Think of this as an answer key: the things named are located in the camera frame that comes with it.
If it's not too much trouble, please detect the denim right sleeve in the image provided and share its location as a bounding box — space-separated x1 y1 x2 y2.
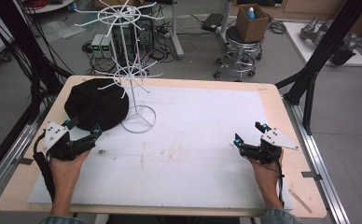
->
263 207 305 224

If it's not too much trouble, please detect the person's right hand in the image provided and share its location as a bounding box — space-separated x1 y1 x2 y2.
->
249 148 285 189

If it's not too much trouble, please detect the white foam mat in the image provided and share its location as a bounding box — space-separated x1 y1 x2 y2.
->
27 86 296 211

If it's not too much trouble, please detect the black computer tower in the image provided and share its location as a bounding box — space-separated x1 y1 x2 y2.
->
111 17 156 62

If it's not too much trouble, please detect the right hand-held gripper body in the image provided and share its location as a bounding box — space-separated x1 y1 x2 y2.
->
239 127 300 165

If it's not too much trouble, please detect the denim left sleeve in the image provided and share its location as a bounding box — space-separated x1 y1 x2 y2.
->
38 214 89 224

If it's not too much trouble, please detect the grey power supply unit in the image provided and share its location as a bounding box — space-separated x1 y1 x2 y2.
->
100 35 113 59
90 34 104 59

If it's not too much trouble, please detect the blue and white bottle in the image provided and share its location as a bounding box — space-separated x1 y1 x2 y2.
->
245 7 257 21

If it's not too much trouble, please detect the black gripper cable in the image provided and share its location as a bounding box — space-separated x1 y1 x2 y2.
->
32 130 56 203
245 157 286 209

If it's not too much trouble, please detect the white board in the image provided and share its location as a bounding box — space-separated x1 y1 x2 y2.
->
283 21 362 68

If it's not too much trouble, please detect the black hat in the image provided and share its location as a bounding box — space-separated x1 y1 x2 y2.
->
63 77 131 133

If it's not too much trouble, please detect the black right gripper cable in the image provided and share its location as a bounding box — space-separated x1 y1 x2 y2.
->
245 157 286 209

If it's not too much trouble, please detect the white round table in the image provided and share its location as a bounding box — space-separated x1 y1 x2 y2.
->
22 0 77 15

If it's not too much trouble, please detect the white wire rack stand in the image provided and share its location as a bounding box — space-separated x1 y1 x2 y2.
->
74 0 165 135

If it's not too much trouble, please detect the cardboard box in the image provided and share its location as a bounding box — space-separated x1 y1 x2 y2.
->
235 3 271 44

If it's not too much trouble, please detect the black power adapter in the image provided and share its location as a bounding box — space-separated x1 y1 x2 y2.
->
201 12 226 34

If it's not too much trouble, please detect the wooden stick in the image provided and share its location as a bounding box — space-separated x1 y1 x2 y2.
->
287 188 313 215

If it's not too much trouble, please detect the black frame with cables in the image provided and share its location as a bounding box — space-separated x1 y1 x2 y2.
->
0 0 75 125

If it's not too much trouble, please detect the chrome rolling stool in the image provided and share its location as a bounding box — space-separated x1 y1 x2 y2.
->
213 25 264 83

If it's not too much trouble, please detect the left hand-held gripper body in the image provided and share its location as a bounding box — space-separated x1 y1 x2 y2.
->
41 121 97 161

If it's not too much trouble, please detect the black frame strut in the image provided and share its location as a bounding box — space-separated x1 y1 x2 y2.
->
274 0 362 135

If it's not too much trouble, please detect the grey tape strip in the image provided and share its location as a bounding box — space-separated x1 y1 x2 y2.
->
11 156 35 166
300 170 323 182

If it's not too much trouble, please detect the denim sleeve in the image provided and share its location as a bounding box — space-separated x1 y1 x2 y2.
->
263 207 305 224
38 214 89 224

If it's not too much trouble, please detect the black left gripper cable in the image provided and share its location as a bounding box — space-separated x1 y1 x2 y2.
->
32 130 56 203

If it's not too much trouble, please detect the aluminium rail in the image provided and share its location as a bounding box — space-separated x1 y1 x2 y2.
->
282 96 353 224
0 104 48 213

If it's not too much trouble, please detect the person's left hand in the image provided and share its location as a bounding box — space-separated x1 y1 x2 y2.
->
49 148 91 189

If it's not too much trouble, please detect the white table leg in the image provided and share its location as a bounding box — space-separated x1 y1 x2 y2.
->
217 0 234 45
169 0 186 61

